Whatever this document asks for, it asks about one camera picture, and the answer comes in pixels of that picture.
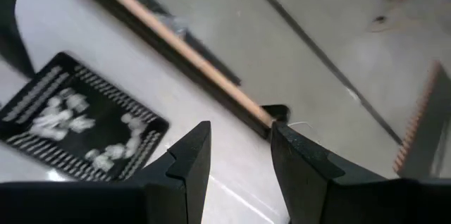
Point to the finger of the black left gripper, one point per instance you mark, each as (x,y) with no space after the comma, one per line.
(14,23)

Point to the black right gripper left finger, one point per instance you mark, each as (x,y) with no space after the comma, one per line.
(176,188)

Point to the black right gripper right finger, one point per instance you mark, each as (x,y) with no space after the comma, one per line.
(310,188)

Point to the black plastic basket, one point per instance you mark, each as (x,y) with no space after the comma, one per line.
(105,125)

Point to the black mat with orange-striped edge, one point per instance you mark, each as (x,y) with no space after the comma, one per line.
(433,129)

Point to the black aluminium table frame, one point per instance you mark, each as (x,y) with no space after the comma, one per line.
(195,79)

